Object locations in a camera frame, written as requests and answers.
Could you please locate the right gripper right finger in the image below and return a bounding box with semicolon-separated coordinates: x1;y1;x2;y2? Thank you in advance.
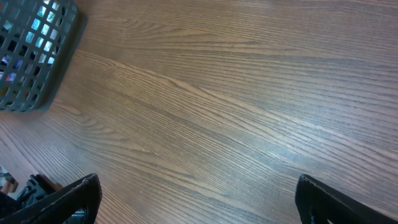
295;174;397;224

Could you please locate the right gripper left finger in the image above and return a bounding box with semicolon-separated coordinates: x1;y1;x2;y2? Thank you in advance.
1;173;102;224

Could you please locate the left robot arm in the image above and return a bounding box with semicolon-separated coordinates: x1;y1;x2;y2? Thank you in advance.
1;174;62;218

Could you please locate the grey plastic basket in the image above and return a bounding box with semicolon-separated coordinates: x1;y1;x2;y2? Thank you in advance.
1;0;84;113

